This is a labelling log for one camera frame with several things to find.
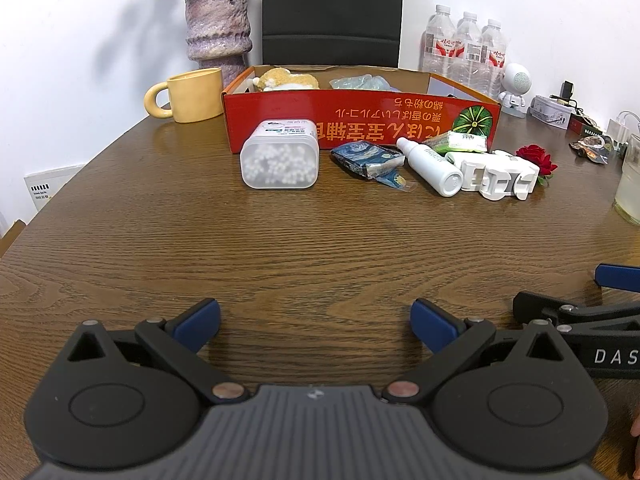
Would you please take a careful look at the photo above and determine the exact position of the small snack packet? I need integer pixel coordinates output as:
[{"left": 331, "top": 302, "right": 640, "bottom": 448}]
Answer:
[{"left": 569, "top": 135, "right": 613, "bottom": 165}]

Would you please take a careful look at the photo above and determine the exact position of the brown cardboard piece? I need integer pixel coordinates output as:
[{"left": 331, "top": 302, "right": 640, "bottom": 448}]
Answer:
[{"left": 0, "top": 219, "right": 27, "bottom": 256}]

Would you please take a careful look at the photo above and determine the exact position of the white charger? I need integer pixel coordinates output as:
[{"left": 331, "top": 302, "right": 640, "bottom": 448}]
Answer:
[{"left": 606, "top": 111, "right": 640, "bottom": 151}]

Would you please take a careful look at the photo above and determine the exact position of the white robot figure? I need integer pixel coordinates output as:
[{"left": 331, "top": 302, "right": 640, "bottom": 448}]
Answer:
[{"left": 497, "top": 62, "right": 532, "bottom": 118}]

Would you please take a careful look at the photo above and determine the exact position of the yellow ceramic mug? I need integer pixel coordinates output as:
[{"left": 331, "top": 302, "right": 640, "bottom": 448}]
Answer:
[{"left": 144, "top": 67, "right": 225, "bottom": 124}]

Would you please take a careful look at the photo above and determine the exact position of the dark blue printed packet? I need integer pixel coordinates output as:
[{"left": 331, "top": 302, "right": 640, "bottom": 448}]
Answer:
[{"left": 330, "top": 141, "right": 418, "bottom": 192}]

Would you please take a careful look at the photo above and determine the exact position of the white paper box on floor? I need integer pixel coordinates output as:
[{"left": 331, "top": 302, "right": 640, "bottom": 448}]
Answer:
[{"left": 23, "top": 165, "right": 86, "bottom": 218}]

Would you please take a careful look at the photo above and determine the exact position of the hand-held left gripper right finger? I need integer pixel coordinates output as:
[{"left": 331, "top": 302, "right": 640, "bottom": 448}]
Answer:
[{"left": 382, "top": 298, "right": 576, "bottom": 406}]

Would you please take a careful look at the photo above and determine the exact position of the clear glass cup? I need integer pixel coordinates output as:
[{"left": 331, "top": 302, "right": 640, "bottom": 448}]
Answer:
[{"left": 614, "top": 132, "right": 640, "bottom": 226}]

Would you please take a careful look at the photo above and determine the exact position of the dark red small box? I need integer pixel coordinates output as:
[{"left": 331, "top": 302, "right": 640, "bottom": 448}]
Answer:
[{"left": 569, "top": 114, "right": 601, "bottom": 135}]

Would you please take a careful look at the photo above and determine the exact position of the clear water bottle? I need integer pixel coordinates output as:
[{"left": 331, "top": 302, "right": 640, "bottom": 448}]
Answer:
[
  {"left": 422, "top": 4, "right": 458, "bottom": 78},
  {"left": 452, "top": 11, "right": 486, "bottom": 88},
  {"left": 480, "top": 18, "right": 508, "bottom": 101}
]

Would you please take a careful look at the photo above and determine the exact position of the white spray bottle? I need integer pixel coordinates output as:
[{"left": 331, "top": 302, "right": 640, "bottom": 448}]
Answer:
[{"left": 396, "top": 136, "right": 464, "bottom": 197}]

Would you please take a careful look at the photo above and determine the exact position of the red artificial rose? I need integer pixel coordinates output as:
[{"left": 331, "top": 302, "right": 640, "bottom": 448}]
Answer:
[{"left": 515, "top": 144, "right": 558, "bottom": 187}]

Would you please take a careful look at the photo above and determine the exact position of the red cardboard box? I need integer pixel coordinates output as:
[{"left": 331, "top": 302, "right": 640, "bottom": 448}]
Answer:
[{"left": 221, "top": 64, "right": 502, "bottom": 155}]

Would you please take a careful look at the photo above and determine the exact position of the iridescent clear plastic bag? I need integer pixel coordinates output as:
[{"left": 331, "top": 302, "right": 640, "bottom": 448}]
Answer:
[{"left": 329, "top": 74, "right": 390, "bottom": 92}]

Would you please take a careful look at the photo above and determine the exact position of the translucent cotton ball container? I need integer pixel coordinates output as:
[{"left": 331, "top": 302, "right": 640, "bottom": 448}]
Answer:
[{"left": 240, "top": 119, "right": 321, "bottom": 191}]

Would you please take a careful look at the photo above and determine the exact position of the black chair back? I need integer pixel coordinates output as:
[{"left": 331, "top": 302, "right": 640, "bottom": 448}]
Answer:
[{"left": 261, "top": 0, "right": 405, "bottom": 68}]

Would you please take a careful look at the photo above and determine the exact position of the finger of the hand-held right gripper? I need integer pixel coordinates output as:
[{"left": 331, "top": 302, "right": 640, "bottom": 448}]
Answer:
[
  {"left": 512, "top": 290, "right": 640, "bottom": 335},
  {"left": 594, "top": 263, "right": 640, "bottom": 291}
]

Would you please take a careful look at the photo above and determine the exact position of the white rectangular device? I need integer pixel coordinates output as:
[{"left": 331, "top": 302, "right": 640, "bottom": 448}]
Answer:
[{"left": 529, "top": 94, "right": 576, "bottom": 131}]

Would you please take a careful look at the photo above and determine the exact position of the purple textured vase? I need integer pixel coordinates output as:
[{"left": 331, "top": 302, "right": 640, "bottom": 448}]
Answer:
[{"left": 183, "top": 0, "right": 251, "bottom": 88}]

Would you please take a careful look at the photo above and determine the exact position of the green tissue packet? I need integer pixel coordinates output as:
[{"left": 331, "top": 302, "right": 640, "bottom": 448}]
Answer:
[{"left": 432, "top": 130, "right": 488, "bottom": 154}]

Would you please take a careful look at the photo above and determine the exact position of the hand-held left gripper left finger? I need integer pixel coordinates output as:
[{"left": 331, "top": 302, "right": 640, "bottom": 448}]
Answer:
[{"left": 65, "top": 297, "right": 251, "bottom": 406}]

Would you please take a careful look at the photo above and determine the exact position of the white and yellow plush toy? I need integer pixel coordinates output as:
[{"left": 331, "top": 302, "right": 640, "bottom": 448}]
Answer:
[{"left": 251, "top": 67, "right": 321, "bottom": 92}]

